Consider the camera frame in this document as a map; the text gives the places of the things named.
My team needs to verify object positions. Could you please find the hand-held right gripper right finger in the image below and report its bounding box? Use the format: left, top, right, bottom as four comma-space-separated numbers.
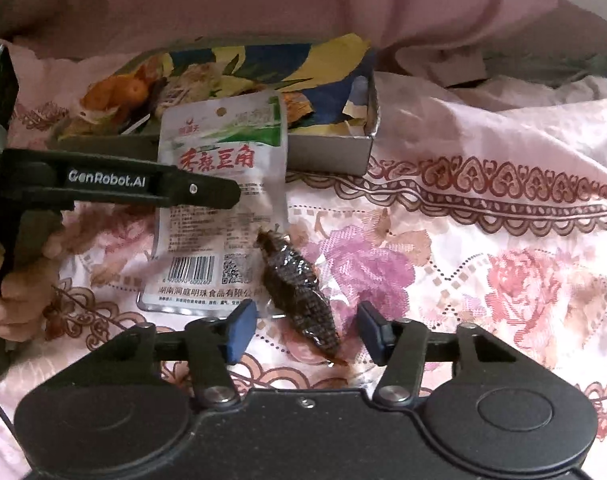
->
357, 301, 517, 407

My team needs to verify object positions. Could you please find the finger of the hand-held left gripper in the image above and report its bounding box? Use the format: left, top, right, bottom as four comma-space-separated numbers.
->
158, 162, 242, 210

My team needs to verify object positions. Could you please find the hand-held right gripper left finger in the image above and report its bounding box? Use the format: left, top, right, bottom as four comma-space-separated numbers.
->
91, 301, 258, 407

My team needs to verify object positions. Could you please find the white and green snack packet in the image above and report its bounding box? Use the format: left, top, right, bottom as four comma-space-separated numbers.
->
136, 92, 290, 319

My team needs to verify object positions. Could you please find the dark brown vacuum-packed snack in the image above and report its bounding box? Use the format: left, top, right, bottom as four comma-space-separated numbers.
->
254, 227, 345, 367

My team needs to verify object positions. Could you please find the clear packet of orange candies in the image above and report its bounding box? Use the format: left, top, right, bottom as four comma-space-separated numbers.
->
80, 67, 134, 117

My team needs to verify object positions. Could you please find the clear cake packet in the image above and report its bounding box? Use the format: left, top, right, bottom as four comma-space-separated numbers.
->
158, 59, 245, 107

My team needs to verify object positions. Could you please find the orange kumquat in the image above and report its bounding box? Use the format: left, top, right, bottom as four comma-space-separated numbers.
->
118, 72, 150, 106

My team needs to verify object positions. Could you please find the cardboard box with blue-yellow lining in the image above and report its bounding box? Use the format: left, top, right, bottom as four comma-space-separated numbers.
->
48, 34, 380, 177

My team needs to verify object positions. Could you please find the person's left hand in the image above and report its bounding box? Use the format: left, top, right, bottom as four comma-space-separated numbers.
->
0, 232, 65, 342

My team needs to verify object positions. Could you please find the pink floral blanket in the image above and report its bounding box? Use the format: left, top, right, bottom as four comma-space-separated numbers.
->
0, 35, 607, 480

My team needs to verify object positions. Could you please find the pink curtain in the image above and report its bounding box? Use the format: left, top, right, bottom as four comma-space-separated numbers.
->
0, 0, 559, 61

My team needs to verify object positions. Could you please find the grey-green cloth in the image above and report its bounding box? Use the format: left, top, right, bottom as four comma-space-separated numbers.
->
482, 42, 607, 92

